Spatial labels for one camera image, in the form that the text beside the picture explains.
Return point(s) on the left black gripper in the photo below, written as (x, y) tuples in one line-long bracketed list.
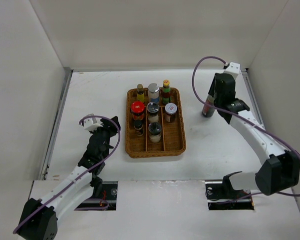
[(108, 126)]

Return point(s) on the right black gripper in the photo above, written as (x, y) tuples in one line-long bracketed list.
[(211, 91)]

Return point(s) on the black cap soy sauce bottle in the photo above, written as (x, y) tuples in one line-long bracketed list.
[(208, 110)]

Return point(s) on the black cap spice bottle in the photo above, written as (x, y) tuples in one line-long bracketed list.
[(138, 127)]

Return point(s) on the small white red lid jar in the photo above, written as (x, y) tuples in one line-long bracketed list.
[(170, 112)]

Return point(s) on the red lid chili sauce jar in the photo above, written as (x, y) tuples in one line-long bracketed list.
[(137, 109)]

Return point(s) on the yellow cap green label bottle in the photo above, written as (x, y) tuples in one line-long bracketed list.
[(166, 92)]

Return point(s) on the black lid shaker jar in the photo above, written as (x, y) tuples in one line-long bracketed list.
[(155, 132)]

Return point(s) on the cork top yellow label bottle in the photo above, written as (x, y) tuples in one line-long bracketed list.
[(140, 93)]

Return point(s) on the steel top glass grinder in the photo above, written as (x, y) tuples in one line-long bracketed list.
[(153, 112)]

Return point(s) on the silver lid blue label jar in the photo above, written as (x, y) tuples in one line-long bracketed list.
[(153, 93)]

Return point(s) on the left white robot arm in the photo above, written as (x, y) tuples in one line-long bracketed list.
[(40, 217)]

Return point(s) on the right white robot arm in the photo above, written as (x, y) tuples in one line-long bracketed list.
[(280, 167)]

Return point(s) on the brown wicker divided basket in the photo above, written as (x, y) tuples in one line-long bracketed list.
[(172, 141)]

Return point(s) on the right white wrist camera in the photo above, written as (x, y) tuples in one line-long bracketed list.
[(232, 68)]

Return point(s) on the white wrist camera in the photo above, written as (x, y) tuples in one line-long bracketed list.
[(232, 68), (90, 123)]

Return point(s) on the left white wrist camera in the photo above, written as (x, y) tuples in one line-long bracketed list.
[(90, 123)]

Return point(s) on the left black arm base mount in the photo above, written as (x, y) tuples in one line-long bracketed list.
[(104, 196)]

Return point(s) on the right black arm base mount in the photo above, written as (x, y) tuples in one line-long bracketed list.
[(221, 195)]

